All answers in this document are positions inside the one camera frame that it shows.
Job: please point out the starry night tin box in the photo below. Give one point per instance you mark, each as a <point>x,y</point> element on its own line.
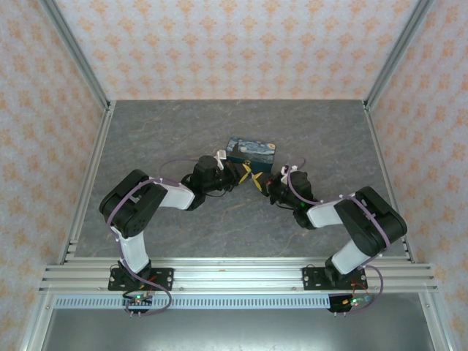
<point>256,150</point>

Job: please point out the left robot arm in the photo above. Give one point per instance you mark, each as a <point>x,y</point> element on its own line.
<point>131,212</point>

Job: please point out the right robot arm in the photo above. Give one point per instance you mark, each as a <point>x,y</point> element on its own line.
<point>365,219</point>

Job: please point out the aluminium front beam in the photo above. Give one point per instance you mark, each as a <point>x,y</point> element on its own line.
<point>237,278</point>

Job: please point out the grey metal panel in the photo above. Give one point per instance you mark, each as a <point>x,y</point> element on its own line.
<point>234,332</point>

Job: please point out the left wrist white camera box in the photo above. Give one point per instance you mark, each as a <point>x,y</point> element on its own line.
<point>221,157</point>

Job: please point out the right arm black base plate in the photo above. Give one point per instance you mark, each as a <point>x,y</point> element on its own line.
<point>311,278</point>

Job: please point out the aluminium table side rail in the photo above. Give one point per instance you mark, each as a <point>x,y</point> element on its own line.
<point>376,139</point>
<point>101,139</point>

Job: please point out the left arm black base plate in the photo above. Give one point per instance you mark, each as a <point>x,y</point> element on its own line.
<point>164,278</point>

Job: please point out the short aluminium frame post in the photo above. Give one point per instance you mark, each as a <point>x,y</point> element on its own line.
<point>435,325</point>
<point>36,325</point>

